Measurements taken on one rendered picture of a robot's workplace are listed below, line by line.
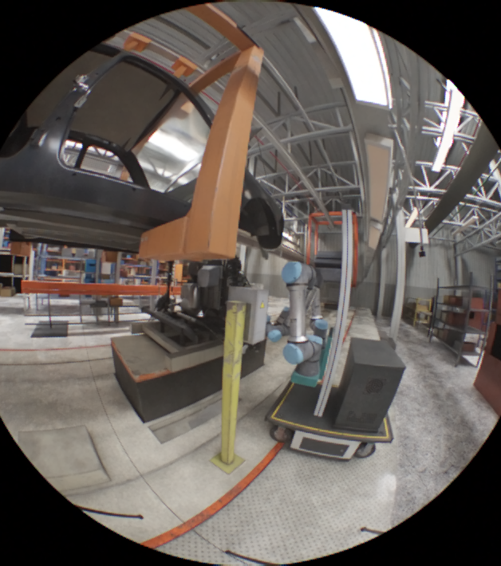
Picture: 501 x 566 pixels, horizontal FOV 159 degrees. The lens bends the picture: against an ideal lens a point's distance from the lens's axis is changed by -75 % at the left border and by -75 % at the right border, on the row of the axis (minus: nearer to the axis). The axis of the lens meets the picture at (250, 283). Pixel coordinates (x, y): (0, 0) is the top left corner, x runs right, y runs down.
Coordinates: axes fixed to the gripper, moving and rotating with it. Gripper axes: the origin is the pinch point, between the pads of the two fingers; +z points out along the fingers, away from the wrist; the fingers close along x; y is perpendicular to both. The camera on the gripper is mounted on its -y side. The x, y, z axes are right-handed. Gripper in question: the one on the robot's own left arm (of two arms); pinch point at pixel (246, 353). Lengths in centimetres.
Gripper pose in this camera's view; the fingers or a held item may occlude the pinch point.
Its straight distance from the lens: 134.8
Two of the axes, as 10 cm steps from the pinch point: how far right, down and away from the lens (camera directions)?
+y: 4.1, 4.7, -7.9
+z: -3.3, 8.8, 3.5
